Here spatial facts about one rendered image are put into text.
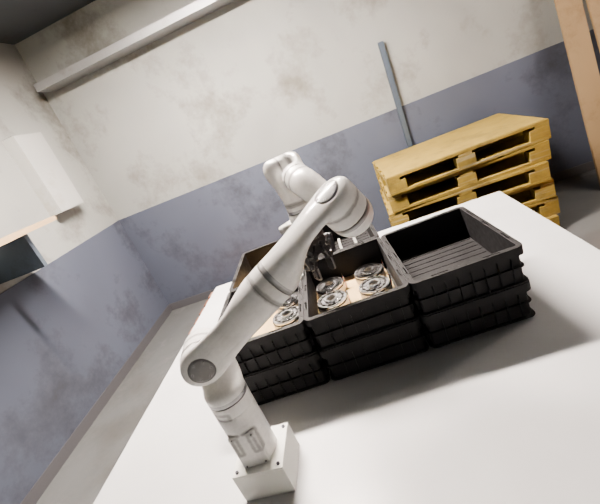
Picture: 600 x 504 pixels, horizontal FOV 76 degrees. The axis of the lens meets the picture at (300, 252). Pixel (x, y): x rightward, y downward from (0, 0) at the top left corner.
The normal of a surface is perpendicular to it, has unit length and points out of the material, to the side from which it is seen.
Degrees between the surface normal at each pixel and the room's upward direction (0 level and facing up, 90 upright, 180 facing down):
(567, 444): 0
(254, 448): 90
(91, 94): 90
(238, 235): 90
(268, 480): 90
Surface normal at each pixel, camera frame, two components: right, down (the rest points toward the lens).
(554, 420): -0.37, -0.86
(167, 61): -0.07, 0.39
